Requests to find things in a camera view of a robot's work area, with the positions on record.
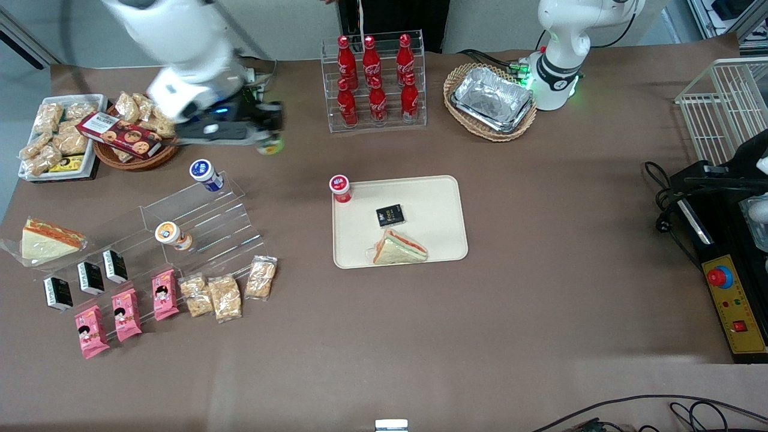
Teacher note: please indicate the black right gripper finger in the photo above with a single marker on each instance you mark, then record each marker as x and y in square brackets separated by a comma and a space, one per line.
[269, 110]
[269, 128]

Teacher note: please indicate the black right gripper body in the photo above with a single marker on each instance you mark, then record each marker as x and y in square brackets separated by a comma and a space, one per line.
[251, 112]

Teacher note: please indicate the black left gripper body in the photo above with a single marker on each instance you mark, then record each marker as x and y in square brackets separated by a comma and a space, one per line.
[746, 157]

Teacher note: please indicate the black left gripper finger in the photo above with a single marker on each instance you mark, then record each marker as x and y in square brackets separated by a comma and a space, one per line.
[714, 182]

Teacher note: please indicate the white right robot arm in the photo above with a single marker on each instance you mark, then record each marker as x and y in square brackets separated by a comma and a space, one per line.
[186, 48]

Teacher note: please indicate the blue cap gum bottle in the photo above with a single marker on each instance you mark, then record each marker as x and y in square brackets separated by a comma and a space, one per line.
[206, 174]

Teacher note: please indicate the red cap gum bottle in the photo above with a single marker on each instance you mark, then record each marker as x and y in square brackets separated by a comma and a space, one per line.
[340, 189]

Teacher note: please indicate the orange cap gum bottle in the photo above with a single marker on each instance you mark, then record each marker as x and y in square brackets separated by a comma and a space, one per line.
[173, 235]

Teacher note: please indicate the beige plastic tray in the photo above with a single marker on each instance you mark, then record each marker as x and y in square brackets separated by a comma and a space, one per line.
[432, 204]

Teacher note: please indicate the clear plastic container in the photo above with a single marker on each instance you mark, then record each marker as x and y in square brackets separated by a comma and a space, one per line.
[757, 219]

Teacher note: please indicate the clear bag of crackers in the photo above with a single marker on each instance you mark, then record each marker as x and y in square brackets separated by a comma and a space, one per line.
[144, 103]
[42, 163]
[122, 155]
[82, 111]
[161, 127]
[127, 107]
[48, 118]
[71, 141]
[33, 146]

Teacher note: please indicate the dark brown wicker basket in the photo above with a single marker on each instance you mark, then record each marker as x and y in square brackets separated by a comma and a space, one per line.
[162, 157]

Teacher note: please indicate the red cola bottle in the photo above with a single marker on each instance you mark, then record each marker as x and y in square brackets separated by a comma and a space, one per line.
[405, 57]
[377, 105]
[371, 59]
[346, 60]
[410, 99]
[347, 107]

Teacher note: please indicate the red emergency stop button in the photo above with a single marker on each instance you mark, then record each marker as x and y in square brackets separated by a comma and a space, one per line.
[719, 276]

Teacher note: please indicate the red cookie box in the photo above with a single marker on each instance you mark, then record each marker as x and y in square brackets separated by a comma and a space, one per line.
[120, 134]

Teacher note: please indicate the clear acrylic stepped stand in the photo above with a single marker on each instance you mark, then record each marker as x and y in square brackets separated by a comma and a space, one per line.
[210, 240]

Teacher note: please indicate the black machine with yellow panel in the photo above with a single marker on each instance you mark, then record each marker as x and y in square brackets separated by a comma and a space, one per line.
[738, 300]

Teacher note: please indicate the clear acrylic bottle rack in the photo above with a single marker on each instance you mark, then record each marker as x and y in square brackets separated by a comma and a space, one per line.
[390, 123]

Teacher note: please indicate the white rectangular bin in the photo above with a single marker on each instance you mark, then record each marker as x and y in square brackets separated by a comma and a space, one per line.
[90, 99]

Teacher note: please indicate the black box with gold print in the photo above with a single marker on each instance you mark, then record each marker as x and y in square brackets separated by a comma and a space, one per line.
[390, 215]

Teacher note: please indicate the clear wrapped cereal bar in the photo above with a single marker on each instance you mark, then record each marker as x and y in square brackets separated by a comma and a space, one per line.
[261, 278]
[197, 295]
[225, 298]

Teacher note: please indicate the yellow green flat box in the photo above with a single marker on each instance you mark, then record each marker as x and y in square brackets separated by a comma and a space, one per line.
[67, 164]

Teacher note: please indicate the dark clothed person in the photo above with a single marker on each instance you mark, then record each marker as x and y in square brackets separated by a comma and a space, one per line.
[402, 18]

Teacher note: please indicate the small black white carton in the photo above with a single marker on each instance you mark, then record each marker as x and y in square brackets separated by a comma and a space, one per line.
[58, 293]
[114, 266]
[90, 278]

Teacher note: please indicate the pink cartoon snack pack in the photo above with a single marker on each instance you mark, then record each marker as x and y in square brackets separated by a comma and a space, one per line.
[91, 332]
[126, 315]
[165, 295]

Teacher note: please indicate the wrapped triangle sandwich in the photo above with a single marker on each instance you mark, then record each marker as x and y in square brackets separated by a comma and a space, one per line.
[45, 246]
[401, 251]

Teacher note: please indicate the light wicker basket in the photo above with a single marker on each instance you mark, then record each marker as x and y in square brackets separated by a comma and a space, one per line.
[456, 111]

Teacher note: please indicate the stacked aluminium foil trays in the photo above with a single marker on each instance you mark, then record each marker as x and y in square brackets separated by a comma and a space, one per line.
[493, 99]

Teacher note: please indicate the aluminium frame shelving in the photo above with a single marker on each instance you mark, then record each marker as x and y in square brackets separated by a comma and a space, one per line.
[726, 18]

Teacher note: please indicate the red rocker switch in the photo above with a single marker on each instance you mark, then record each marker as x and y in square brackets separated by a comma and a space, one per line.
[740, 326]

